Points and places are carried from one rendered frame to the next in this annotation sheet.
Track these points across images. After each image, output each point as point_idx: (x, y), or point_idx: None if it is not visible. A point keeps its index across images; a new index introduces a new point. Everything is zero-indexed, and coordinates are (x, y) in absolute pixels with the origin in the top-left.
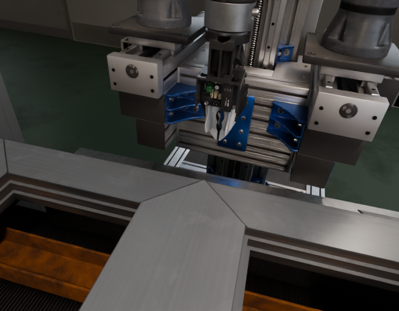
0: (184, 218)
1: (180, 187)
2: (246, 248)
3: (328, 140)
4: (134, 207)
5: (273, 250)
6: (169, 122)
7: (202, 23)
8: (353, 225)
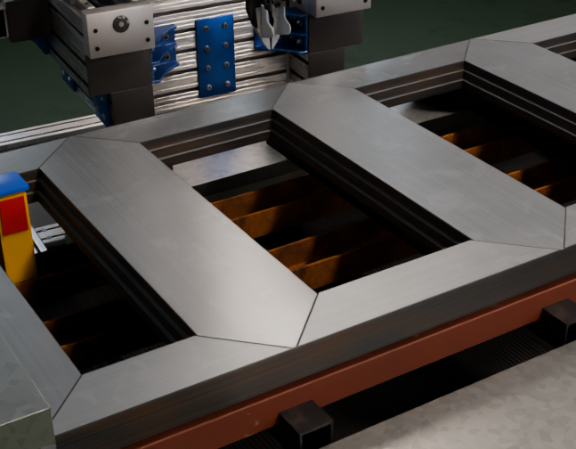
0: (313, 101)
1: (280, 92)
2: None
3: (332, 25)
4: (267, 118)
5: (378, 98)
6: (158, 79)
7: None
8: (410, 61)
